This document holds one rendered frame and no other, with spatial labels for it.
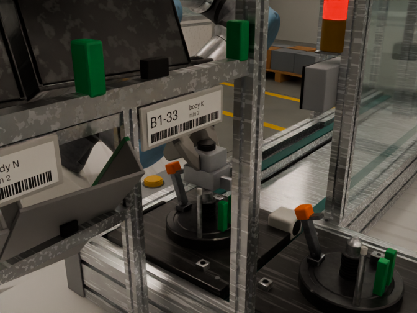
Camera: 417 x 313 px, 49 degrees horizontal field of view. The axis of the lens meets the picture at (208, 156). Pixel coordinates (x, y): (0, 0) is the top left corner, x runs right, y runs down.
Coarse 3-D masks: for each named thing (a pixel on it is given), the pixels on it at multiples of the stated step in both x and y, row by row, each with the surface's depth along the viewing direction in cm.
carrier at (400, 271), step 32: (288, 256) 71; (320, 256) 66; (352, 256) 61; (384, 256) 65; (256, 288) 64; (288, 288) 64; (320, 288) 61; (352, 288) 61; (384, 288) 59; (416, 288) 64
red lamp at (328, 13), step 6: (324, 0) 72; (330, 0) 71; (336, 0) 70; (342, 0) 70; (348, 0) 70; (324, 6) 72; (330, 6) 71; (336, 6) 70; (342, 6) 70; (324, 12) 72; (330, 12) 71; (336, 12) 71; (342, 12) 70; (324, 18) 73; (330, 18) 71; (336, 18) 71; (342, 18) 71
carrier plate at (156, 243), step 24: (192, 192) 92; (144, 216) 83; (264, 216) 83; (120, 240) 75; (168, 240) 75; (264, 240) 75; (288, 240) 77; (168, 264) 69; (192, 264) 69; (216, 264) 69; (216, 288) 64
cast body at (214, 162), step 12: (204, 144) 72; (204, 156) 71; (216, 156) 72; (192, 168) 74; (204, 168) 72; (216, 168) 72; (228, 168) 74; (192, 180) 74; (204, 180) 73; (216, 180) 72; (228, 180) 72
